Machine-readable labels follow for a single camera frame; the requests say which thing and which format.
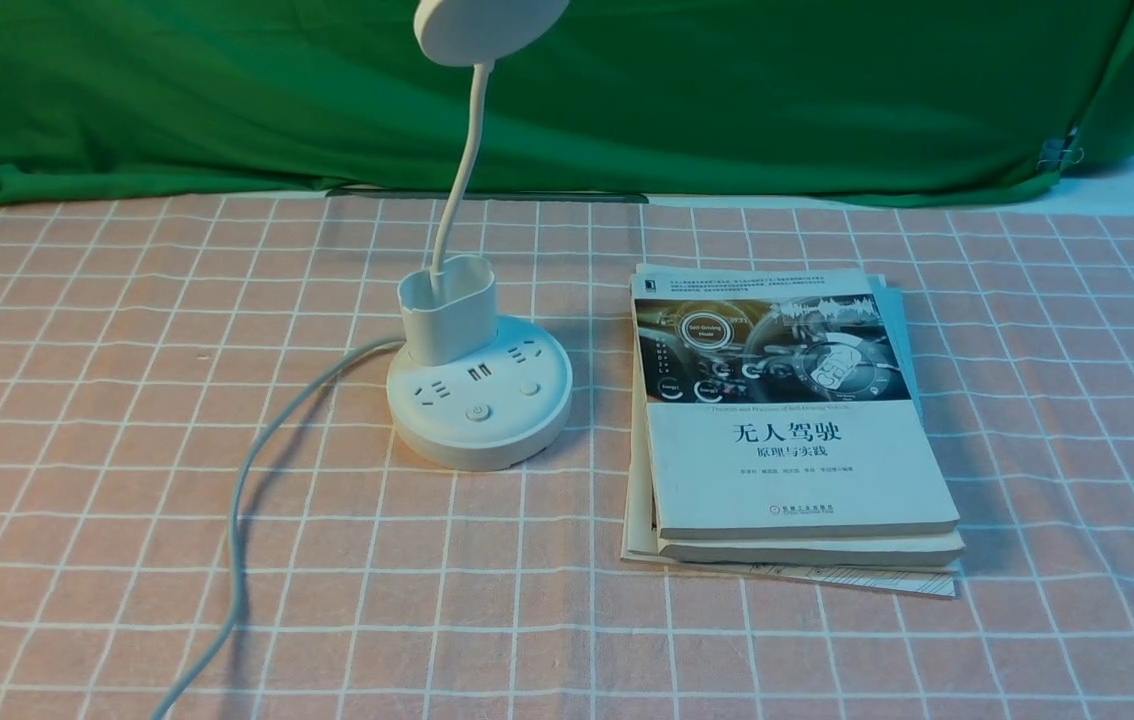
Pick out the white desk lamp with sockets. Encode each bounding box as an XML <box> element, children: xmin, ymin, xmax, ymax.
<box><xmin>387</xmin><ymin>1</ymin><xmax>573</xmax><ymax>471</ymax></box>

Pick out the white self-driving textbook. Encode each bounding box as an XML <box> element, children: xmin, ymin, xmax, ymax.
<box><xmin>631</xmin><ymin>264</ymin><xmax>959</xmax><ymax>543</ymax></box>

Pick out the bottom book with teal cover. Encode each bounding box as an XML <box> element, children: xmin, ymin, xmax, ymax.
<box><xmin>623</xmin><ymin>276</ymin><xmax>960</xmax><ymax>598</ymax></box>

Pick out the pink checkered tablecloth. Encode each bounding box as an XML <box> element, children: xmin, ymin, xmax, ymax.
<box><xmin>0</xmin><ymin>197</ymin><xmax>1134</xmax><ymax>719</ymax></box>

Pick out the metal binder clip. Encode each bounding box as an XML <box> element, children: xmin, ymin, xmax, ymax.
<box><xmin>1035</xmin><ymin>127</ymin><xmax>1085</xmax><ymax>176</ymax></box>

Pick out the green backdrop cloth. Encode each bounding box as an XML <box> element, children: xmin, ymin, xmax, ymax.
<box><xmin>0</xmin><ymin>1</ymin><xmax>1134</xmax><ymax>207</ymax></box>

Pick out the white lamp power cable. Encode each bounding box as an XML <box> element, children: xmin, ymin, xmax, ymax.
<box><xmin>149</xmin><ymin>337</ymin><xmax>406</xmax><ymax>720</ymax></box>

